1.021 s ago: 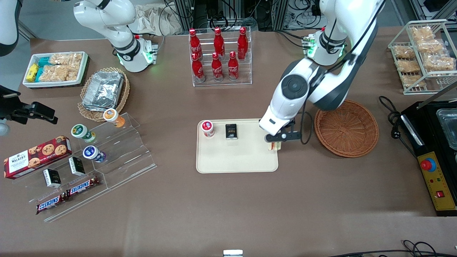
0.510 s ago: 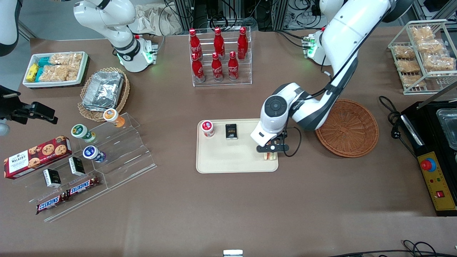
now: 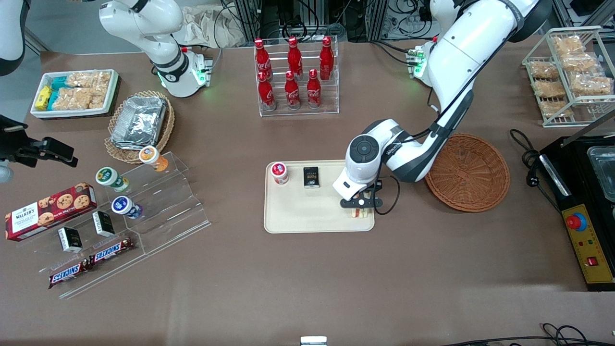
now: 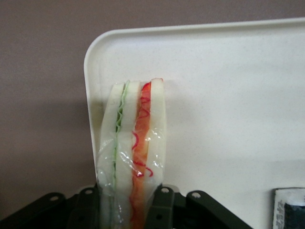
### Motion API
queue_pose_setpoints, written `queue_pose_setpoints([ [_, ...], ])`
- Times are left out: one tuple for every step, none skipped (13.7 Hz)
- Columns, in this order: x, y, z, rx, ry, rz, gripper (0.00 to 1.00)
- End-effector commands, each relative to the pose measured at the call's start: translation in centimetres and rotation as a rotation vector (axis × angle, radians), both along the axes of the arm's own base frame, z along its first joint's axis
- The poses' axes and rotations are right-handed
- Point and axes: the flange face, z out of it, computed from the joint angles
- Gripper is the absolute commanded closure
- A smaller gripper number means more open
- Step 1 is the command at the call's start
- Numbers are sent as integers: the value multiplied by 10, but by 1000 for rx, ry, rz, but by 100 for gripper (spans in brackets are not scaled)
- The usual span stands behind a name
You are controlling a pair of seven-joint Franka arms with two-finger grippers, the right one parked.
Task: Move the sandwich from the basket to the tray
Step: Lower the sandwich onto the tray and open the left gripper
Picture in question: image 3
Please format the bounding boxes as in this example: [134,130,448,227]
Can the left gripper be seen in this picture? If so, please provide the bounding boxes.
[332,165,384,215]

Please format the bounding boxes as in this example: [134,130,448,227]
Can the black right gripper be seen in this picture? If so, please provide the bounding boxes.
[0,114,79,168]

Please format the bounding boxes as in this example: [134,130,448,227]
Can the light tan wicker basket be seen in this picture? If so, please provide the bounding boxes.
[104,90,176,165]

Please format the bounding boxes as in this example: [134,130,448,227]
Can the beige plastic tray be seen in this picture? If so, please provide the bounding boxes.
[263,159,375,234]

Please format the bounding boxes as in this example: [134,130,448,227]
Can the brown wicker basket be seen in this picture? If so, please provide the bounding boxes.
[423,133,511,213]

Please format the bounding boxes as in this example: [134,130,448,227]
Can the green-lidded yogurt cup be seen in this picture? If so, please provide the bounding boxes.
[95,166,130,193]

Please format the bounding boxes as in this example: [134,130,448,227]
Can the red Walkers cookie box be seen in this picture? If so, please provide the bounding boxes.
[4,182,98,242]

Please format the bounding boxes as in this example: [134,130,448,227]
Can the yellow snack packet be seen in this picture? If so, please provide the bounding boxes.
[34,85,53,111]

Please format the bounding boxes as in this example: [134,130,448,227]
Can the blue-lidded yogurt cup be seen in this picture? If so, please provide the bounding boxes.
[111,196,144,220]

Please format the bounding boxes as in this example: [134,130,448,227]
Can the white rectangular snack bin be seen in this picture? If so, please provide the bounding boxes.
[30,69,120,120]

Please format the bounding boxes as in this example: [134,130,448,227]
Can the stack of foil containers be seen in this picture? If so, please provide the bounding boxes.
[110,96,168,150]

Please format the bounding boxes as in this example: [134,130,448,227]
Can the orange-lidded yogurt cup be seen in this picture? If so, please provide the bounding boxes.
[138,145,170,173]

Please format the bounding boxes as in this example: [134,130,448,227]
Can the red-lidded yogurt cup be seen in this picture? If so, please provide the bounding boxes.
[271,162,290,186]

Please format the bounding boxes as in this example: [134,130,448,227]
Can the Snickers chocolate bar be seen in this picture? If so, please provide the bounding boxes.
[88,236,135,267]
[48,259,92,289]

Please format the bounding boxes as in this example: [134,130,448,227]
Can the clear acrylic bottle rack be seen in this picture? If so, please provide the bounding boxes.
[253,36,340,117]

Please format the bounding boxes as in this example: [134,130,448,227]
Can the clear acrylic stepped display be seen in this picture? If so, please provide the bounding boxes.
[16,151,211,300]

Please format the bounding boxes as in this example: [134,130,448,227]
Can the red cola bottle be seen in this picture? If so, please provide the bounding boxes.
[254,38,272,80]
[287,37,304,80]
[284,71,302,111]
[319,37,335,82]
[258,71,277,111]
[306,69,322,109]

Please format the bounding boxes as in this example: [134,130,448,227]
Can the beige cloth bag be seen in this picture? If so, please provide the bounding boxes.
[174,4,246,49]

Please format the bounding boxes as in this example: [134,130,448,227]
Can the black tabletop machine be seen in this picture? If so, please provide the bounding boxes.
[539,136,615,213]

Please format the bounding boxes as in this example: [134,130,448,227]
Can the red emergency stop button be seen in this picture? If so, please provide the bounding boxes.
[566,211,588,233]

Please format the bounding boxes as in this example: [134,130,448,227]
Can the bagged fried snack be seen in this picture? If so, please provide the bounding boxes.
[540,99,575,119]
[568,72,614,97]
[559,52,602,73]
[528,60,561,80]
[551,36,581,55]
[533,79,567,99]

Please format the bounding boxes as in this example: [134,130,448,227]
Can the clear plastic container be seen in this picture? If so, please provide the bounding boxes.
[586,146,615,203]

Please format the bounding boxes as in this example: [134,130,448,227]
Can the black power cable with plug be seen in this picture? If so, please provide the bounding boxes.
[509,128,564,213]

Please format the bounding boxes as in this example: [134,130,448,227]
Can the white wire rack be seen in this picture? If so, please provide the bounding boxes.
[521,26,615,128]

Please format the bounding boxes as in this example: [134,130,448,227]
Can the black floor cables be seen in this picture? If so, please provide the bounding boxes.
[441,322,615,346]

